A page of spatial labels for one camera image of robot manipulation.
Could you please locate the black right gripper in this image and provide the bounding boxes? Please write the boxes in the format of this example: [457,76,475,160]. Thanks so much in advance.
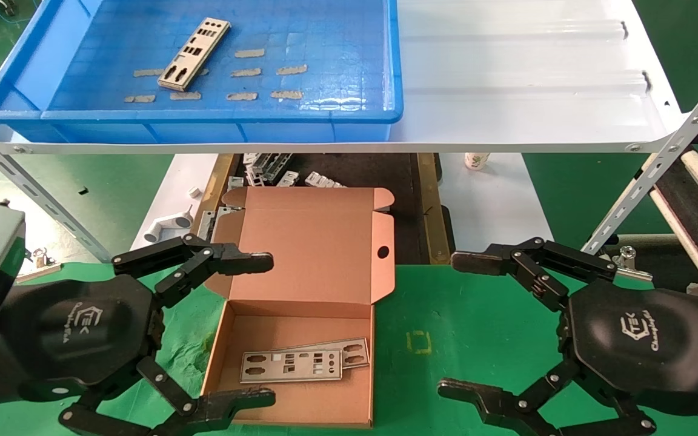
[437,237,698,436]

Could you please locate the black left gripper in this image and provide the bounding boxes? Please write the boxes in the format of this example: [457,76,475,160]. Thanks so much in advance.
[0,233,277,436]

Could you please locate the silver metal I/O shield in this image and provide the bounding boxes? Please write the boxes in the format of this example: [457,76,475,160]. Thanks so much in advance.
[267,337,371,369]
[157,17,231,92]
[240,349,344,384]

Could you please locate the brown cardboard box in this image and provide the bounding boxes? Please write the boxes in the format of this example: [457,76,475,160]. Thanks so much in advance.
[201,186,396,429]

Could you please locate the black tray with wooden rim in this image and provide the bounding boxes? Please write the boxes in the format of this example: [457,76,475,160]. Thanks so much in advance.
[190,153,453,266]

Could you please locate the blue plastic tray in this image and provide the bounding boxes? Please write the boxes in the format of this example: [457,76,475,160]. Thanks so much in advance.
[0,0,403,144]

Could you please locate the green cloth mat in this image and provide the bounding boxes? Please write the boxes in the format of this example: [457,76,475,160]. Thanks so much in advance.
[0,262,698,436]

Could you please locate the white plastic pipe fitting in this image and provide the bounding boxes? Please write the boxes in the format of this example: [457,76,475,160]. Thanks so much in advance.
[143,205,195,244]

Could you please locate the silver metal binder clip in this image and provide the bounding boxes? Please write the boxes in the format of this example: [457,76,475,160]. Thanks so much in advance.
[611,245,654,283]
[15,247,62,283]

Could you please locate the grey slotted angle bar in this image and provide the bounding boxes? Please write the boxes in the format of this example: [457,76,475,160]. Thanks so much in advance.
[0,115,113,263]
[582,54,698,255]

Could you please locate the black rack panel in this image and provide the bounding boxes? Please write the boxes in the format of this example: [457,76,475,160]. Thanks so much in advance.
[652,154,698,294]

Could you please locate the white metal shelf board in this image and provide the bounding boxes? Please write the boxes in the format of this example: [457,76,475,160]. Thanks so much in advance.
[0,0,689,154]

